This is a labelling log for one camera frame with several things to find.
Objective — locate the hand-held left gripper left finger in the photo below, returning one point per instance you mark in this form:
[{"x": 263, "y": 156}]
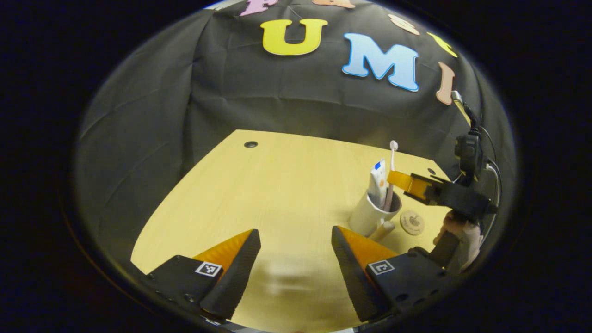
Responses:
[{"x": 233, "y": 277}]

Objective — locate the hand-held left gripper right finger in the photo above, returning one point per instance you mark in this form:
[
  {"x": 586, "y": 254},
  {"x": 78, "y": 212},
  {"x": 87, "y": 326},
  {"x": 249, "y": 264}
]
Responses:
[{"x": 354, "y": 277}]

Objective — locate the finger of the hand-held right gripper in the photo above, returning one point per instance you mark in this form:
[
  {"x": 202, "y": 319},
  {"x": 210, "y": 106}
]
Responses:
[{"x": 418, "y": 185}]

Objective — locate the pink toothbrush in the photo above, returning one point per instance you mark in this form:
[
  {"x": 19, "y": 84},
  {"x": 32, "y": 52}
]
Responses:
[{"x": 392, "y": 162}]

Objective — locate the round wooden coaster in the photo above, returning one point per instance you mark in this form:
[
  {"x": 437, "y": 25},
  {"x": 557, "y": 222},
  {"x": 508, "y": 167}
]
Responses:
[{"x": 412, "y": 223}]

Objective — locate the white toothpaste tube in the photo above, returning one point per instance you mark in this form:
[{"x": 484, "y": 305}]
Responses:
[{"x": 378, "y": 180}]

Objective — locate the white cup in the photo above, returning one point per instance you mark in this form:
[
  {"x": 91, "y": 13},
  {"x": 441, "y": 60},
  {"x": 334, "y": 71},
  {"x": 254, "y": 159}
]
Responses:
[{"x": 363, "y": 217}]

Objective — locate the wooden desktop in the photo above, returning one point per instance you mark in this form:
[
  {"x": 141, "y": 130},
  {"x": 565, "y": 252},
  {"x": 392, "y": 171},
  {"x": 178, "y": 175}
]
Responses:
[{"x": 277, "y": 194}]

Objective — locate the black backdrop cloth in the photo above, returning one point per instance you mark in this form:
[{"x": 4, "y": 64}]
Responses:
[{"x": 185, "y": 92}]

